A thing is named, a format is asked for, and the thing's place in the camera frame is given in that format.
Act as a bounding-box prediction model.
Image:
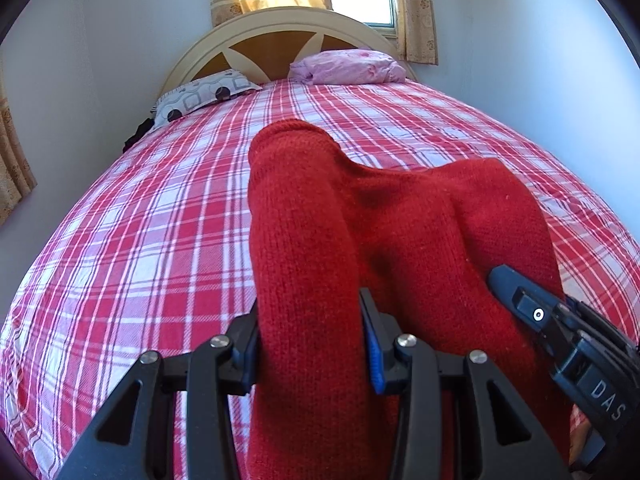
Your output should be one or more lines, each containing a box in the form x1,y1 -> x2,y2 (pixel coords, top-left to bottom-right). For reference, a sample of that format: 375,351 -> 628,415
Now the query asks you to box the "red plaid bedsheet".
0,79 -> 640,480

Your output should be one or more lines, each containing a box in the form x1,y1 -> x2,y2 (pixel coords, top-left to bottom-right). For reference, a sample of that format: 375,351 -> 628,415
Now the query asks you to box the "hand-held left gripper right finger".
359,287 -> 572,480

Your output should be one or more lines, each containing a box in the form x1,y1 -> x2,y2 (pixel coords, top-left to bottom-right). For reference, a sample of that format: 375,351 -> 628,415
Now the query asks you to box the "cream wooden headboard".
159,7 -> 418,99

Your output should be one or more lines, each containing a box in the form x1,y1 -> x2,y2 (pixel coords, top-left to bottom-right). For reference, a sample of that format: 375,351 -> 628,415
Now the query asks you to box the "red knitted sweater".
240,119 -> 573,480

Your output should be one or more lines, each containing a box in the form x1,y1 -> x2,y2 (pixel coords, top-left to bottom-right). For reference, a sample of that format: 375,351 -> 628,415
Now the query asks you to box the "white patterned pillow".
151,69 -> 263,132

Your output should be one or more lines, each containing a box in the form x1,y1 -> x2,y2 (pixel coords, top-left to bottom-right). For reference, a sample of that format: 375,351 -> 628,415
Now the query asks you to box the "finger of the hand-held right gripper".
486,265 -> 573,341

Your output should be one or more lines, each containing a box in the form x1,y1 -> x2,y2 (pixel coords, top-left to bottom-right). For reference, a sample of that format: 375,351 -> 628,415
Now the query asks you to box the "dark cloth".
122,117 -> 155,153

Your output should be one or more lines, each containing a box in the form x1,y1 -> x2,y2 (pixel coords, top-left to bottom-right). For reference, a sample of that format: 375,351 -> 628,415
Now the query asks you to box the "pink pillow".
289,50 -> 407,85

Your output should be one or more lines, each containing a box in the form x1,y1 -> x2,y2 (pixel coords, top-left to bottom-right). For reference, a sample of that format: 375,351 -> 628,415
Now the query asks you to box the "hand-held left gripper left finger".
55,300 -> 262,480

